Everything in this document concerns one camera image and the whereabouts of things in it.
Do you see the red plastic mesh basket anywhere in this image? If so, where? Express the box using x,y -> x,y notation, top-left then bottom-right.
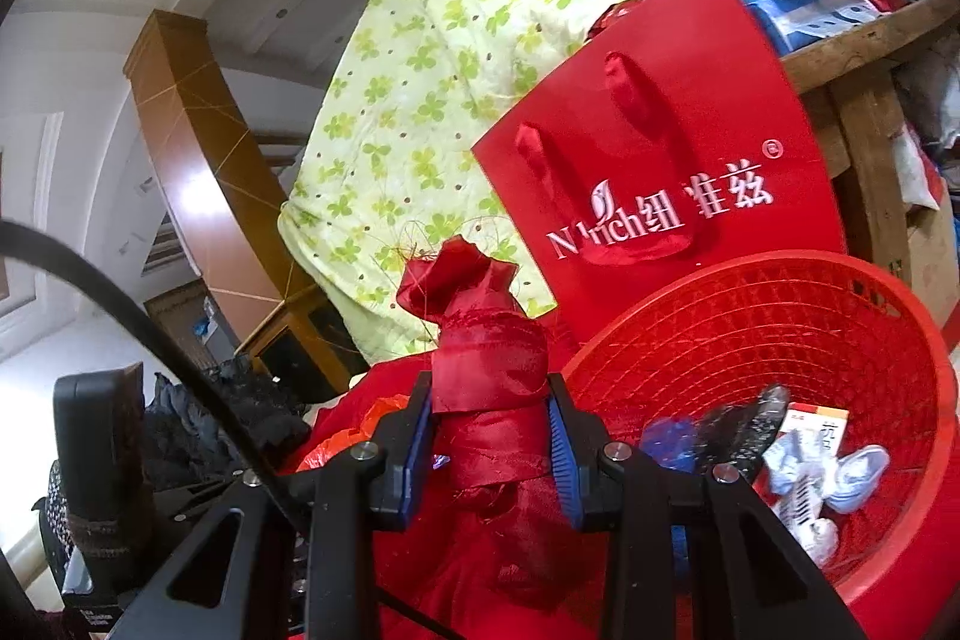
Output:
559,250 -> 960,640

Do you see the blue foil wrapper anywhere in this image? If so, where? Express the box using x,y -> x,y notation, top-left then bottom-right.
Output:
641,415 -> 706,472

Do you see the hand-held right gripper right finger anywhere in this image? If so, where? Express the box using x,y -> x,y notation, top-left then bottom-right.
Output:
546,372 -> 871,640

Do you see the red and white small box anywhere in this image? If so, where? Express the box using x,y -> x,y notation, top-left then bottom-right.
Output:
780,406 -> 852,461

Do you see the white paper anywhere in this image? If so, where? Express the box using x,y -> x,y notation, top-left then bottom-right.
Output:
821,446 -> 892,513

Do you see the black plastic bag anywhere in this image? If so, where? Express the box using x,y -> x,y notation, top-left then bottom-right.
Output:
697,385 -> 792,468

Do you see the black lace cloth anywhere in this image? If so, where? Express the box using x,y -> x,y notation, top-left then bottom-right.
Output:
142,355 -> 312,491

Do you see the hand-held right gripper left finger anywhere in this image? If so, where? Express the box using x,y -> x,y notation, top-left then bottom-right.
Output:
112,370 -> 436,640

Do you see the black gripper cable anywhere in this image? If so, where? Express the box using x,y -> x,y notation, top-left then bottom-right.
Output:
0,218 -> 316,536

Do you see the green clover print blanket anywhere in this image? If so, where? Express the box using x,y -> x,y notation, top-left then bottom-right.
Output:
281,0 -> 668,378

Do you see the red satin cloth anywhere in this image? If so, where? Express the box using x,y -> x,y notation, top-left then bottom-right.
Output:
396,235 -> 593,611

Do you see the red paper gift bag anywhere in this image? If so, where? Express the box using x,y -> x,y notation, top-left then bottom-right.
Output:
471,0 -> 848,326

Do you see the white medicine box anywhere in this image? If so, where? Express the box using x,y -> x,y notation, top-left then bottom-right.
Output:
754,441 -> 839,570

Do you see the blue and white cardboard box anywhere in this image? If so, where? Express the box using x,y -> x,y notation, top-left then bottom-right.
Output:
746,0 -> 886,56

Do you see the curved wooden cabinet frame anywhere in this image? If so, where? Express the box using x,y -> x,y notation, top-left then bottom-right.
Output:
124,10 -> 331,378

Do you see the wooden table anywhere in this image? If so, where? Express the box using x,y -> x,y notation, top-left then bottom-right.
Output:
776,0 -> 960,270

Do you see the orange plastic wrapper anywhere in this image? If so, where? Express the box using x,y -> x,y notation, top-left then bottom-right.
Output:
296,396 -> 410,472

